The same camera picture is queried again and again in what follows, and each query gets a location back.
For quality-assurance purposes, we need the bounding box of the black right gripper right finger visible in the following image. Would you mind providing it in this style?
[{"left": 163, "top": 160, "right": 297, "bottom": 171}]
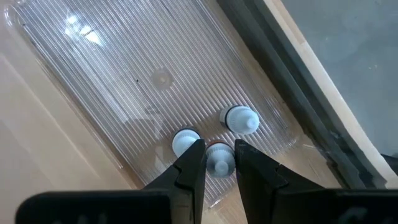
[{"left": 234, "top": 139, "right": 398, "bottom": 224}]

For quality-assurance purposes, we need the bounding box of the small orange food coloring bottle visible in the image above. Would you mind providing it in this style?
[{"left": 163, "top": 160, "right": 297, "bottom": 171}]
[{"left": 205, "top": 140, "right": 236, "bottom": 179}]

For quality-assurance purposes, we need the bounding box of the black table frame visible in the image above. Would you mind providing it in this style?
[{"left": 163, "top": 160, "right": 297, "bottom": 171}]
[{"left": 216, "top": 0, "right": 388, "bottom": 190}]

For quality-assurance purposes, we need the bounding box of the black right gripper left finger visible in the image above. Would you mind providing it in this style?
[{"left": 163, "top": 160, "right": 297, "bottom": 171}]
[{"left": 14, "top": 139, "right": 208, "bottom": 224}]

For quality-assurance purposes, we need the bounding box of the clear plastic bin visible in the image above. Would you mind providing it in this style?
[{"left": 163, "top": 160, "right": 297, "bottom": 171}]
[{"left": 2, "top": 0, "right": 307, "bottom": 208}]

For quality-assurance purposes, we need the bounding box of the small olive food coloring bottle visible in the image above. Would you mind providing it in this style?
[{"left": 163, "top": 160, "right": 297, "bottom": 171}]
[{"left": 219, "top": 105, "right": 261, "bottom": 136}]

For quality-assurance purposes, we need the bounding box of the small black food coloring bottle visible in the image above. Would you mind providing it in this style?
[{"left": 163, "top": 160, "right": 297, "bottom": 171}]
[{"left": 172, "top": 128, "right": 201, "bottom": 159}]

